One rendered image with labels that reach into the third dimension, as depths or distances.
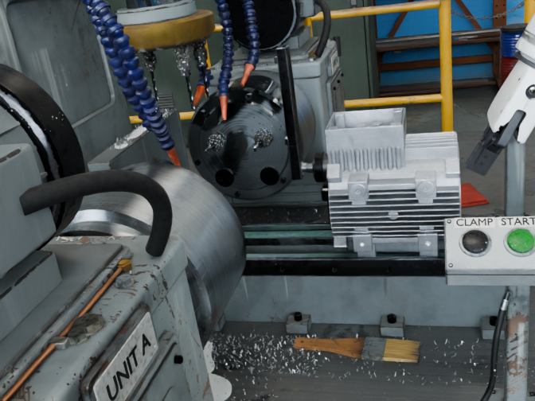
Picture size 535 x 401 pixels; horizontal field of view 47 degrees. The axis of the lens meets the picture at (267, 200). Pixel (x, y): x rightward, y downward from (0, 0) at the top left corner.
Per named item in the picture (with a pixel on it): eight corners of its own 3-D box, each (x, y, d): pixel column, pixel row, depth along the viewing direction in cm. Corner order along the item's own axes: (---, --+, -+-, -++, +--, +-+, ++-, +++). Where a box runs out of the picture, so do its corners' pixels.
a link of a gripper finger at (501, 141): (513, 141, 82) (496, 153, 87) (533, 92, 84) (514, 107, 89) (505, 137, 82) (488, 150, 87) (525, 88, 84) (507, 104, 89)
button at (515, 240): (507, 258, 73) (508, 251, 71) (505, 235, 74) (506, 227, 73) (534, 257, 72) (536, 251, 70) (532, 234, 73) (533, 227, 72)
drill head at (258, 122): (185, 219, 130) (161, 103, 121) (239, 153, 166) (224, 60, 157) (301, 216, 123) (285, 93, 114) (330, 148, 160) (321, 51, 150)
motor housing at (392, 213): (333, 270, 101) (322, 161, 94) (347, 220, 118) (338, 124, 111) (462, 270, 96) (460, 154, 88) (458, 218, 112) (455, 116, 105)
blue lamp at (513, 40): (501, 59, 116) (501, 34, 114) (497, 52, 121) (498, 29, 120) (536, 56, 115) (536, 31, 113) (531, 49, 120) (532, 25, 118)
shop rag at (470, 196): (471, 185, 155) (471, 181, 154) (490, 204, 144) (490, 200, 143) (411, 193, 155) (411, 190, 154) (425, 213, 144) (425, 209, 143)
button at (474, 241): (462, 258, 74) (462, 251, 73) (461, 235, 76) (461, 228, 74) (489, 258, 73) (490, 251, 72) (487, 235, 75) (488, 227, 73)
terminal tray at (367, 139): (328, 173, 99) (324, 130, 96) (337, 151, 108) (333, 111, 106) (405, 170, 96) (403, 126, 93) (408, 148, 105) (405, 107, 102)
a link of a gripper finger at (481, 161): (511, 143, 86) (486, 183, 89) (509, 136, 89) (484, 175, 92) (490, 134, 86) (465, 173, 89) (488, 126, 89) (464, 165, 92)
